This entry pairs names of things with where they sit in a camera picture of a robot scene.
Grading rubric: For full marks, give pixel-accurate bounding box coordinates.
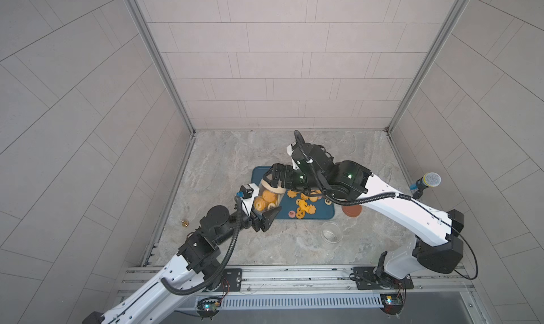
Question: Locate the teal plastic tray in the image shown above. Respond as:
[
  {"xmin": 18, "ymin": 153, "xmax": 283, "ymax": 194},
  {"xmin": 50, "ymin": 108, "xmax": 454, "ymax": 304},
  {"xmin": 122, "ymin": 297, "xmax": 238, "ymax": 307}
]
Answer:
[{"xmin": 250, "ymin": 166, "xmax": 336, "ymax": 221}]

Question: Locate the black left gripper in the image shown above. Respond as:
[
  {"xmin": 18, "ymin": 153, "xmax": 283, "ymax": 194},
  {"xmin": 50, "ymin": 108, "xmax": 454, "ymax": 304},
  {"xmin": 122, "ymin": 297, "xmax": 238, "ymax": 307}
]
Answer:
[{"xmin": 212, "ymin": 207, "xmax": 280, "ymax": 246}]

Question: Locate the left circuit board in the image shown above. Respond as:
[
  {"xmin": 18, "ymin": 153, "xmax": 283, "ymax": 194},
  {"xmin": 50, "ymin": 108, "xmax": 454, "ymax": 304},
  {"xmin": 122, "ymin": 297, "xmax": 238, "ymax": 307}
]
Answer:
[{"xmin": 196, "ymin": 297, "xmax": 222, "ymax": 319}]

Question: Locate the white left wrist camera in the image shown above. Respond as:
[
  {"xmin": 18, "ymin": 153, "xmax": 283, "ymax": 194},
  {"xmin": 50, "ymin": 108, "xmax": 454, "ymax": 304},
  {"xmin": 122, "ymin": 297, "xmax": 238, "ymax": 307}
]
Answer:
[{"xmin": 237, "ymin": 183, "xmax": 259, "ymax": 210}]

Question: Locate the circuit board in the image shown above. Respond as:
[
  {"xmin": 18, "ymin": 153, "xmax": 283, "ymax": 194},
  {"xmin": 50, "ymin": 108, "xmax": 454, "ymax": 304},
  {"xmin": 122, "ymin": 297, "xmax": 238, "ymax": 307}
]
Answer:
[
  {"xmin": 380, "ymin": 294, "xmax": 405, "ymax": 316},
  {"xmin": 196, "ymin": 297, "xmax": 222, "ymax": 319}
]

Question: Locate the jar with beige lid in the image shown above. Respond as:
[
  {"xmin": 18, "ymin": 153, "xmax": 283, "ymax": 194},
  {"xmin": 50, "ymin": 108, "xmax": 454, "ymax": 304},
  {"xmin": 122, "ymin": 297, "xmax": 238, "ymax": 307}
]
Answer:
[{"xmin": 253, "ymin": 179, "xmax": 287, "ymax": 212}]

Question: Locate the aluminium corner frame post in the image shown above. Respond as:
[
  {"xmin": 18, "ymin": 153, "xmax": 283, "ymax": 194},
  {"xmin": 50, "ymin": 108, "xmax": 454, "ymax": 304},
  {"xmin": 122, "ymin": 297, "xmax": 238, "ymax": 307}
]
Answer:
[
  {"xmin": 124, "ymin": 0, "xmax": 196, "ymax": 138},
  {"xmin": 387, "ymin": 0, "xmax": 470, "ymax": 137}
]

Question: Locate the microphone on black stand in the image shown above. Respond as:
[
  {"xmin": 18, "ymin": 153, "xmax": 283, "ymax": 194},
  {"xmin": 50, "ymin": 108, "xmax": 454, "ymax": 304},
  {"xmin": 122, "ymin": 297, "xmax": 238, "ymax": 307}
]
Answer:
[{"xmin": 409, "ymin": 172, "xmax": 441, "ymax": 199}]

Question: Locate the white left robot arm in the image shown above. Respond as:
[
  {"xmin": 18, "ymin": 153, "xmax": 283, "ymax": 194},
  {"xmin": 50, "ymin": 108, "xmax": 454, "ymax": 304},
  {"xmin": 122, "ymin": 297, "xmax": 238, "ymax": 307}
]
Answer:
[{"xmin": 83, "ymin": 196, "xmax": 281, "ymax": 323}]

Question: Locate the yellow pretzel cookie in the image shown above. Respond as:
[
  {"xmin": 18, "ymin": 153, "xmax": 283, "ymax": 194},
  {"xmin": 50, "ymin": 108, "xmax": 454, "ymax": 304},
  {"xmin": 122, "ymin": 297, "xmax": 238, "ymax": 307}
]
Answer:
[{"xmin": 296, "ymin": 209, "xmax": 306, "ymax": 219}]

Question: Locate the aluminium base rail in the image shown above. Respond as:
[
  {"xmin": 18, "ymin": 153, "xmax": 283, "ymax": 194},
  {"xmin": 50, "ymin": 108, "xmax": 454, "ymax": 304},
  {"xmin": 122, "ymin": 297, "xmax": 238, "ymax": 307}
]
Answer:
[{"xmin": 114, "ymin": 264, "xmax": 468, "ymax": 312}]

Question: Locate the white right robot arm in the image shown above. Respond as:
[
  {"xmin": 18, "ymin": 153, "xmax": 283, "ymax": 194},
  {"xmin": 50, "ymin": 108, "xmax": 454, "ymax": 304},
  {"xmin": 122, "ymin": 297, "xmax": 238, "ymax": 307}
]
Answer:
[{"xmin": 263, "ymin": 131, "xmax": 470, "ymax": 284}]

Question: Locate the right circuit board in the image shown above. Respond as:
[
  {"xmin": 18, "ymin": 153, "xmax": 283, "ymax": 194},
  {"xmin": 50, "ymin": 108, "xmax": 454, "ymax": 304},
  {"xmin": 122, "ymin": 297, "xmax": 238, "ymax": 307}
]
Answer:
[{"xmin": 380, "ymin": 294, "xmax": 405, "ymax": 316}]

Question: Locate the terracotta jar lid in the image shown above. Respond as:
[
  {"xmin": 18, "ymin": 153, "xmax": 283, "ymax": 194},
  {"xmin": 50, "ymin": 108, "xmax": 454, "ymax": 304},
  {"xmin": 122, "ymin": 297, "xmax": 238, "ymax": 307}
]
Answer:
[{"xmin": 341, "ymin": 205, "xmax": 362, "ymax": 218}]

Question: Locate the aluminium corner frame post right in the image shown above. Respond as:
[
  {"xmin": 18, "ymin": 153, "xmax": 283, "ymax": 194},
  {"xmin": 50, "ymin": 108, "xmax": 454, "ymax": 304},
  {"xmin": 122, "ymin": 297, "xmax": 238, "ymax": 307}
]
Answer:
[{"xmin": 387, "ymin": 0, "xmax": 470, "ymax": 137}]

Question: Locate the aluminium corner frame post left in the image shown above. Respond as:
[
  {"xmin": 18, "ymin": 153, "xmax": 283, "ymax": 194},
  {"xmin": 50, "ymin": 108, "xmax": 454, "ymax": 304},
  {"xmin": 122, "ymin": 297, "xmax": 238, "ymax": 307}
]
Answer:
[{"xmin": 124, "ymin": 0, "xmax": 196, "ymax": 138}]

